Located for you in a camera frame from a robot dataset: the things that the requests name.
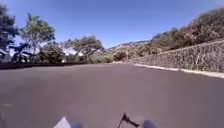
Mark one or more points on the grey asphalt road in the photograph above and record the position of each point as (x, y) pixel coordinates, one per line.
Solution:
(100, 90)

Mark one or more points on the bushes on hillside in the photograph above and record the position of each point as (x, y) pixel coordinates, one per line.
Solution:
(200, 30)

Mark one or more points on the dark tree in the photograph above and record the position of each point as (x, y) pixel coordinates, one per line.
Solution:
(6, 30)

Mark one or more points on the low dark wall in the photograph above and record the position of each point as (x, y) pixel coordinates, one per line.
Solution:
(33, 65)

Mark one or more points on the grey stone wall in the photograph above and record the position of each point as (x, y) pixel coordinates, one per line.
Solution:
(193, 58)

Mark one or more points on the robot's own part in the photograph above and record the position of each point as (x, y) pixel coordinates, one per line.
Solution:
(62, 123)
(126, 119)

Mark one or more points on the low green bush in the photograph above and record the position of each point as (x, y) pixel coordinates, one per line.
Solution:
(99, 58)

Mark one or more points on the round green bush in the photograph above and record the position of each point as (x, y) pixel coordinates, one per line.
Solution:
(51, 53)

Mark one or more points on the pale kerb strip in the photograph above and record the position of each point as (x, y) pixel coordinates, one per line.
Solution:
(186, 70)

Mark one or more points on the wide-crowned tree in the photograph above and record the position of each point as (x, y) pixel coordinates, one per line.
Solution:
(85, 45)

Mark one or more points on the tall green tree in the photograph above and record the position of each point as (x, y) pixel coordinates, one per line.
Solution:
(36, 31)

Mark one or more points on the pale pole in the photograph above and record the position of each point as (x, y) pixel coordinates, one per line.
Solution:
(126, 55)

